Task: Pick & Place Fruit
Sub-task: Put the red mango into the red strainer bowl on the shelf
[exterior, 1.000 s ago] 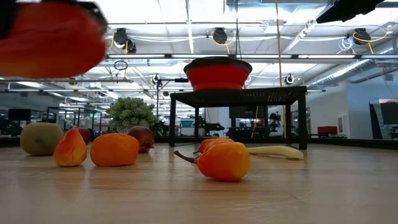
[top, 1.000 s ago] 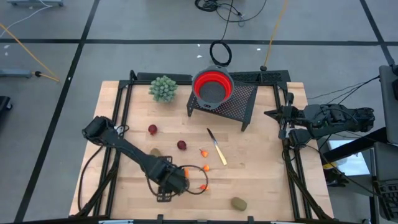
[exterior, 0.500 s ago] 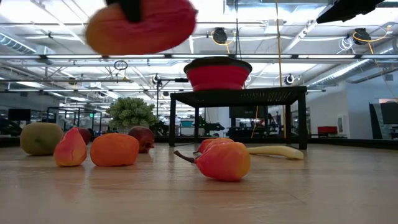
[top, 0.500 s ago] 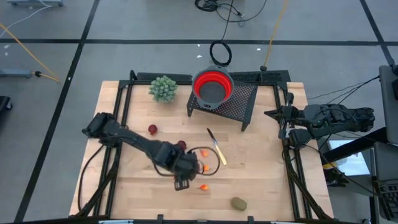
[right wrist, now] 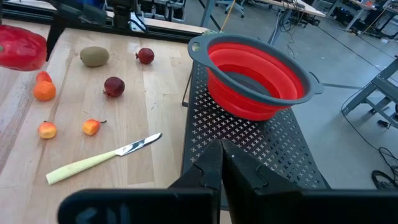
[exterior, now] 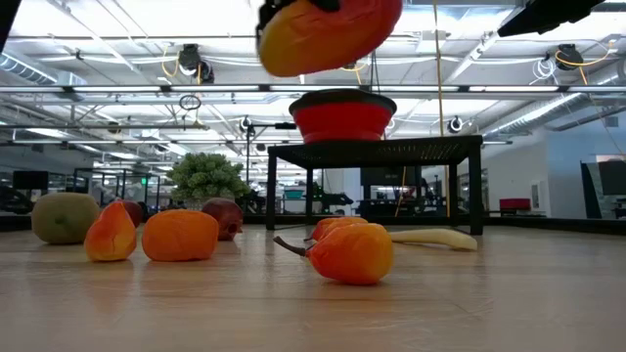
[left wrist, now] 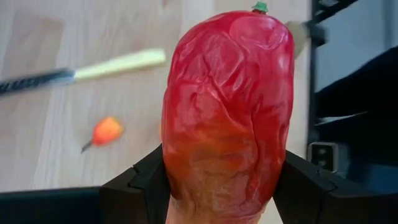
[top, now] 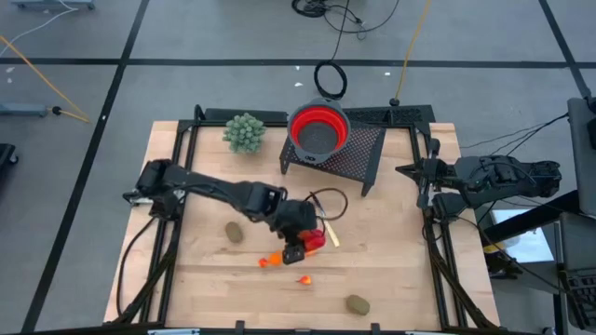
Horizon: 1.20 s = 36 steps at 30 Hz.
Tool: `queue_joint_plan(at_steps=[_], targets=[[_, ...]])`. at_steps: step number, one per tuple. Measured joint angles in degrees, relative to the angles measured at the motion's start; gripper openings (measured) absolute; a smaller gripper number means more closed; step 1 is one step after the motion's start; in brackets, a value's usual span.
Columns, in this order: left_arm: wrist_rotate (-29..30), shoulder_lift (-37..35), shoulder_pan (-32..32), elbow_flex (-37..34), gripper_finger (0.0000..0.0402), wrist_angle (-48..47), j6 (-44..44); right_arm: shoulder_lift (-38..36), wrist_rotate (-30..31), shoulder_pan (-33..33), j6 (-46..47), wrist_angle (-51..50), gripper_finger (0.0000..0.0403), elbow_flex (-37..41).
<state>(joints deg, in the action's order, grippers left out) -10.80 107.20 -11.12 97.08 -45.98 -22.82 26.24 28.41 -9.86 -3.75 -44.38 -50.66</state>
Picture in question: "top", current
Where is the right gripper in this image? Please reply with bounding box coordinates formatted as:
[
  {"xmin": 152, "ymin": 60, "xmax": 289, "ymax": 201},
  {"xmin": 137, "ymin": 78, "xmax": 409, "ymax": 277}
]
[{"xmin": 395, "ymin": 137, "xmax": 461, "ymax": 209}]

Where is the red orange mango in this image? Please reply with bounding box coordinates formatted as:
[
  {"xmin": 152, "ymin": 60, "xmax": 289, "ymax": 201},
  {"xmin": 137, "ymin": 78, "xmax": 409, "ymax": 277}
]
[{"xmin": 299, "ymin": 227, "xmax": 328, "ymax": 256}]

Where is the knife with cream handle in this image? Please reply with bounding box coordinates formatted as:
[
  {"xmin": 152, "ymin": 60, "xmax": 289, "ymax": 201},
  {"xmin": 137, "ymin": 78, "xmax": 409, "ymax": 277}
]
[{"xmin": 312, "ymin": 191, "xmax": 342, "ymax": 248}]

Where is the brown kiwi fruit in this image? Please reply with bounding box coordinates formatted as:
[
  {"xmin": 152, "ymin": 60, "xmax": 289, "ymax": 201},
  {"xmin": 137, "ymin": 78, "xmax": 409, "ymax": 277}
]
[
  {"xmin": 345, "ymin": 293, "xmax": 373, "ymax": 317},
  {"xmin": 223, "ymin": 221, "xmax": 245, "ymax": 245}
]

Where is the red collapsible colander grey rim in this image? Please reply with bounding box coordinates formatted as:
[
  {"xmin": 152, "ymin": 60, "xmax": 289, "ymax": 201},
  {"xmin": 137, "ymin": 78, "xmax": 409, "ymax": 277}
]
[{"xmin": 286, "ymin": 96, "xmax": 352, "ymax": 165}]

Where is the black perforated metal stand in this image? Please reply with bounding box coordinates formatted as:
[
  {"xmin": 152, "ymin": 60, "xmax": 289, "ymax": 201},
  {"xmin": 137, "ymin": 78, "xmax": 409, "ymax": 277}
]
[{"xmin": 278, "ymin": 118, "xmax": 388, "ymax": 198}]

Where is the black perforated panel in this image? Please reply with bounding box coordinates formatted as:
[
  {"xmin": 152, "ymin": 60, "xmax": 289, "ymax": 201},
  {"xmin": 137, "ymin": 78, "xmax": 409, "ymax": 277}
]
[{"xmin": 346, "ymin": 104, "xmax": 437, "ymax": 127}]

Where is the potted green succulent plant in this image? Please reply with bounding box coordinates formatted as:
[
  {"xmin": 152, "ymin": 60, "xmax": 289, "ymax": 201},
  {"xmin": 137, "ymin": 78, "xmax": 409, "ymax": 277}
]
[{"xmin": 222, "ymin": 112, "xmax": 268, "ymax": 155}]

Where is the black beam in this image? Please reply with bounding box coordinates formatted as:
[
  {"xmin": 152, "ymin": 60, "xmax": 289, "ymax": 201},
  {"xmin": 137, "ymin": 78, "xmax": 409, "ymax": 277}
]
[{"xmin": 482, "ymin": 189, "xmax": 584, "ymax": 244}]

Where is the white sheet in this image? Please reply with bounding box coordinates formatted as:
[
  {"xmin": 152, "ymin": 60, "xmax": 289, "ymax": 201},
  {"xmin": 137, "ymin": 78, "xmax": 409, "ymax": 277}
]
[{"xmin": 489, "ymin": 208, "xmax": 556, "ymax": 264}]

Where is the grey cabinet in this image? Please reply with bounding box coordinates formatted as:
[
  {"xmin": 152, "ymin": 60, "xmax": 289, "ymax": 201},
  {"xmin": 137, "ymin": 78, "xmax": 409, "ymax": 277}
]
[{"xmin": 566, "ymin": 96, "xmax": 596, "ymax": 218}]

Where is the black keyboard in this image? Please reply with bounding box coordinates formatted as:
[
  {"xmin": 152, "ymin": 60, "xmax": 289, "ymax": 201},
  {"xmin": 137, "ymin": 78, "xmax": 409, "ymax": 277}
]
[{"xmin": 558, "ymin": 268, "xmax": 596, "ymax": 329}]

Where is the grey stand foot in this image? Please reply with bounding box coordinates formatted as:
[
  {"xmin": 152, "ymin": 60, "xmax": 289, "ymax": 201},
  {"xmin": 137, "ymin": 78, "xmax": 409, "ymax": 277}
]
[
  {"xmin": 11, "ymin": 0, "xmax": 97, "ymax": 11},
  {"xmin": 0, "ymin": 101, "xmax": 50, "ymax": 118}
]

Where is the black caster base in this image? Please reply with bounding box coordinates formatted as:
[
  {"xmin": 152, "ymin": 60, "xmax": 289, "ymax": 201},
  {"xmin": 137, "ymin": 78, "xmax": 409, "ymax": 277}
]
[{"xmin": 0, "ymin": 142, "xmax": 20, "ymax": 169}]

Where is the black aluminium table frame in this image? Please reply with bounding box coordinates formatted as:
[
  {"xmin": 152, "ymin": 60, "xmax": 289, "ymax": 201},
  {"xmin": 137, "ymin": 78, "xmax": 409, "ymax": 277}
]
[{"xmin": 102, "ymin": 103, "xmax": 503, "ymax": 332}]

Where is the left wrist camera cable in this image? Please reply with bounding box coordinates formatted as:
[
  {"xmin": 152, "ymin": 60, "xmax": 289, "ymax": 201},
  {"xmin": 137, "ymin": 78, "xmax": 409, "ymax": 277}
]
[{"xmin": 303, "ymin": 187, "xmax": 349, "ymax": 222}]

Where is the yellow cable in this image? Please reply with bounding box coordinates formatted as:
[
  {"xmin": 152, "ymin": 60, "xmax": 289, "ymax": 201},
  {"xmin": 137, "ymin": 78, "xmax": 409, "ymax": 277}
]
[
  {"xmin": 0, "ymin": 34, "xmax": 92, "ymax": 125},
  {"xmin": 388, "ymin": 0, "xmax": 434, "ymax": 107}
]

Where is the black cable with coil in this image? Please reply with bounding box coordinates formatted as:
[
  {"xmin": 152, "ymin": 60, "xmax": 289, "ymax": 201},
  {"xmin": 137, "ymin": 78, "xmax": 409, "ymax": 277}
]
[{"xmin": 312, "ymin": 0, "xmax": 350, "ymax": 101}]

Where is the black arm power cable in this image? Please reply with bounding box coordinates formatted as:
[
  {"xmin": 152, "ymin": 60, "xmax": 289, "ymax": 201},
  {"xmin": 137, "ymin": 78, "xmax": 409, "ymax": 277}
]
[{"xmin": 114, "ymin": 216, "xmax": 158, "ymax": 321}]

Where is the black cable bundle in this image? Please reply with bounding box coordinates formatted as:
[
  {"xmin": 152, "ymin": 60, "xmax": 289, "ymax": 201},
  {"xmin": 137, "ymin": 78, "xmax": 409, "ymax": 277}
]
[{"xmin": 291, "ymin": 0, "xmax": 402, "ymax": 42}]

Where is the white cable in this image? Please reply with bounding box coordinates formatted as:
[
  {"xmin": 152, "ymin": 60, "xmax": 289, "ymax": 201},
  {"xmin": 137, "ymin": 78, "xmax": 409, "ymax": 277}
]
[{"xmin": 0, "ymin": 0, "xmax": 79, "ymax": 46}]

